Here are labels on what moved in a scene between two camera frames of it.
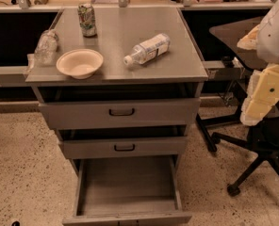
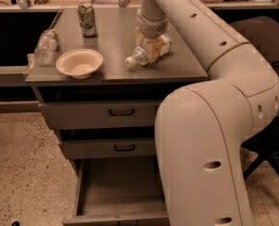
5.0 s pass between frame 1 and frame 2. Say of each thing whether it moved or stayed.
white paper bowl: stayed
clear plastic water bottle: stayed
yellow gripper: moved
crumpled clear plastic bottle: stayed
